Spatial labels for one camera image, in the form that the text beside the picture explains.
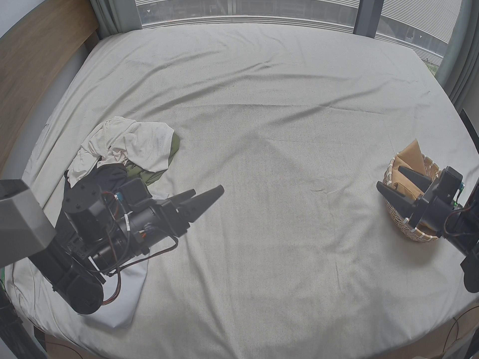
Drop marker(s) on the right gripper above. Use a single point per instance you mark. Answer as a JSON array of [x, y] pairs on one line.
[[430, 209]]

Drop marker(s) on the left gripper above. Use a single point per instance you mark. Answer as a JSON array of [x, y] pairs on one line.
[[157, 221]]

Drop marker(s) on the tan garment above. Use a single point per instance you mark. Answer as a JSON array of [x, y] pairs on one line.
[[409, 159]]

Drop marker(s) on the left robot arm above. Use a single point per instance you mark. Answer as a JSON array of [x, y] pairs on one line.
[[78, 215]]

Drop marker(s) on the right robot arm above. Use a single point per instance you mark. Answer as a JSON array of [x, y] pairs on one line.
[[466, 234]]

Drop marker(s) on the round woven basket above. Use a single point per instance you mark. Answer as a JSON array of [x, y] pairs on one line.
[[406, 226]]

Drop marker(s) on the olive green garment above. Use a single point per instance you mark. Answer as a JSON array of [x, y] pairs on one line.
[[151, 178]]

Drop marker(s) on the white garment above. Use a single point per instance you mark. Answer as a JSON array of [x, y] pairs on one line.
[[138, 140]]

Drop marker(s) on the black garment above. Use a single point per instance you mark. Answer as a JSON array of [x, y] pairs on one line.
[[106, 176]]

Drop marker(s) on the bed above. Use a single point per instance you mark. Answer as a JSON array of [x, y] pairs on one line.
[[280, 155]]

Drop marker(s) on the pale blue garment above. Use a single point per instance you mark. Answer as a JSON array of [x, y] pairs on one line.
[[123, 294]]

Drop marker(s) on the blue-green curtain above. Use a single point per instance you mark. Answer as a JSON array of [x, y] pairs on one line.
[[462, 32], [108, 2]]

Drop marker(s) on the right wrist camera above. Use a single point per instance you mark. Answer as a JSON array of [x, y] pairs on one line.
[[452, 181]]

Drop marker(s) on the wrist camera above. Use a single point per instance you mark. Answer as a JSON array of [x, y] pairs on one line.
[[134, 192], [452, 181]]

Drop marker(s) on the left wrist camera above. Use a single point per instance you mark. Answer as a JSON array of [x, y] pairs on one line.
[[134, 192]]

